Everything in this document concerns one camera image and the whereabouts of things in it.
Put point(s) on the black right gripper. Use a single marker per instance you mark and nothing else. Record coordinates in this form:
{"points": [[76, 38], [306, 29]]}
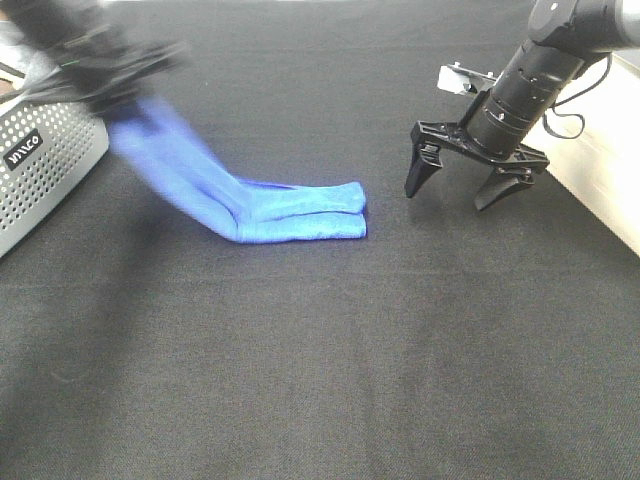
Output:
{"points": [[490, 133]]}

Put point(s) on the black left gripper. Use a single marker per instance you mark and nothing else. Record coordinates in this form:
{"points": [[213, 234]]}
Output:
{"points": [[103, 70]]}

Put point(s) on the blue microfiber towel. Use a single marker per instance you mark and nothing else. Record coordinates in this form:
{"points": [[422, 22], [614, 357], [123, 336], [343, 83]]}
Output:
{"points": [[176, 164]]}

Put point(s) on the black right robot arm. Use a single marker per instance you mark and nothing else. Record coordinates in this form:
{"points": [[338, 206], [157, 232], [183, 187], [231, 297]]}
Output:
{"points": [[564, 39]]}

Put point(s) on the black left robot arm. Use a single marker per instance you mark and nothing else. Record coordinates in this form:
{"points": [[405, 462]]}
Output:
{"points": [[45, 23]]}

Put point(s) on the grey perforated plastic basket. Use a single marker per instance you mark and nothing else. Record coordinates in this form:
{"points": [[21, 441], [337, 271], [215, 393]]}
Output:
{"points": [[47, 148]]}

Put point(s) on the white plastic storage box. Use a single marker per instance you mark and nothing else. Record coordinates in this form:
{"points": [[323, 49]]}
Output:
{"points": [[597, 159]]}

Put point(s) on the black table cover cloth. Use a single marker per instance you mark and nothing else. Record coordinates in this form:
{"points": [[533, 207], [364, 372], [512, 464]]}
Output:
{"points": [[448, 344]]}

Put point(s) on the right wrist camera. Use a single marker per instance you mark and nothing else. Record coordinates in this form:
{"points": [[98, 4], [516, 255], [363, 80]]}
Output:
{"points": [[455, 79]]}

